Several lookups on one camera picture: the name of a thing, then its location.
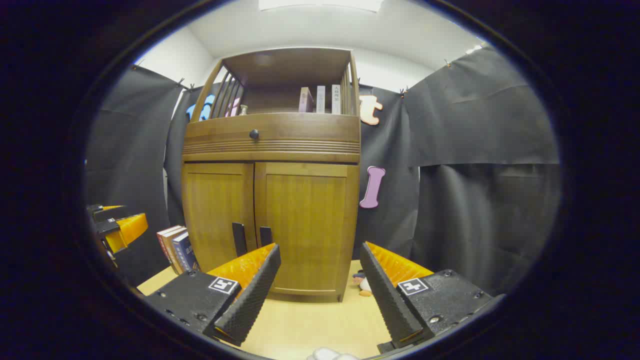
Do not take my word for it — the blue book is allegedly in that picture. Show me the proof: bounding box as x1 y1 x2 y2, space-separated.
172 231 201 273

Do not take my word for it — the red book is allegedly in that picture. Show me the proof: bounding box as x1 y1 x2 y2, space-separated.
156 225 181 266

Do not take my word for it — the wooden double-door shoe cabinet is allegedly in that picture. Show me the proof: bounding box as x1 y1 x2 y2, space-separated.
181 47 362 303

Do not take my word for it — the black backdrop cloth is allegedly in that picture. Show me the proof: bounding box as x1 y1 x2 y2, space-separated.
85 47 561 296

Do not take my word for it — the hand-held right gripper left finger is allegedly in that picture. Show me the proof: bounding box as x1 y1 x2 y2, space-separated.
145 243 282 347

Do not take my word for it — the small plush toy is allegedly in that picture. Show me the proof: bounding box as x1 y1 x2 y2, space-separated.
351 270 373 297

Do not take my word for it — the brown book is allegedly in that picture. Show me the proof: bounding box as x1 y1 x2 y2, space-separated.
162 227 188 275

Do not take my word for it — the wooden shoe cabinet door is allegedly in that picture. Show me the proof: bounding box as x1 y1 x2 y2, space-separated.
254 161 360 296
181 162 257 273

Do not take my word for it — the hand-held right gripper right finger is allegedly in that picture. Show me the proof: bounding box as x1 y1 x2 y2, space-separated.
360 241 506 351

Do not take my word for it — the wooden cabinet drawer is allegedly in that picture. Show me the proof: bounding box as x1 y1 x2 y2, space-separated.
182 112 361 163

